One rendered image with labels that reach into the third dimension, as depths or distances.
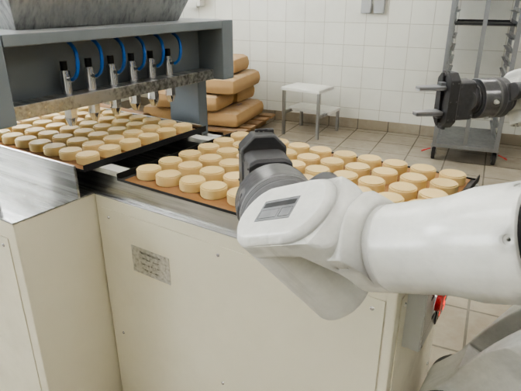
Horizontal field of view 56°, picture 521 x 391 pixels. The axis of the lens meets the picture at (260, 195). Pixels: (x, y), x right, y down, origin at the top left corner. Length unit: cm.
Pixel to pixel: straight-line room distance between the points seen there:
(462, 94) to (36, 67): 89
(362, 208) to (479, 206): 9
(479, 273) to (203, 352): 85
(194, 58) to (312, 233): 113
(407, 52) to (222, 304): 407
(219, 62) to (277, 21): 376
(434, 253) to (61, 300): 96
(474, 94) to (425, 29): 365
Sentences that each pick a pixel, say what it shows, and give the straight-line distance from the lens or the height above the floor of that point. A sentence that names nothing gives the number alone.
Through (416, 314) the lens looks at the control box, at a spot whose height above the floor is 77.
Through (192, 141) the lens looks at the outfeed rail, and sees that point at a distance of 129.
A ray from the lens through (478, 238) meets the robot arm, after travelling 29.
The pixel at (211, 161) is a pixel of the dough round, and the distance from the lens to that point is 103.
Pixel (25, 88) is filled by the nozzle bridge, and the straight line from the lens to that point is 111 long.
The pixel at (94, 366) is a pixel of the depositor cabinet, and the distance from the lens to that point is 132.
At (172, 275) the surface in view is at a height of 70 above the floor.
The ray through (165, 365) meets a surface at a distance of 122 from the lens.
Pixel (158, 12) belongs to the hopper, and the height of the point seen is 120.
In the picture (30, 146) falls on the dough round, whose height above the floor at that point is 92.
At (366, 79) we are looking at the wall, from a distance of 492.
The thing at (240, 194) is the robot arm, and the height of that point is 105.
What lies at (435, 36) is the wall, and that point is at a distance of 478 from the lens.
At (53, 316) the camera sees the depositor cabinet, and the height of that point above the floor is 60.
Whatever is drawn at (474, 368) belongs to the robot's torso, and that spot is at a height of 66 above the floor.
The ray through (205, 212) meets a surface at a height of 87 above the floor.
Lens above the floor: 124
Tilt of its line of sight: 22 degrees down
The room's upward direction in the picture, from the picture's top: straight up
